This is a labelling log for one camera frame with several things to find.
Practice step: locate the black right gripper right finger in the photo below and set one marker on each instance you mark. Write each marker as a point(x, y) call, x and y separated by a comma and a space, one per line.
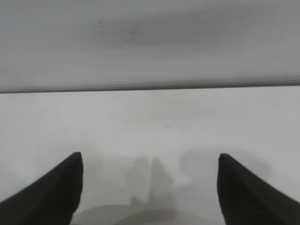
point(246, 199)

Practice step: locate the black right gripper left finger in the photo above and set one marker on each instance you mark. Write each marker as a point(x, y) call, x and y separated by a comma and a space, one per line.
point(47, 197)

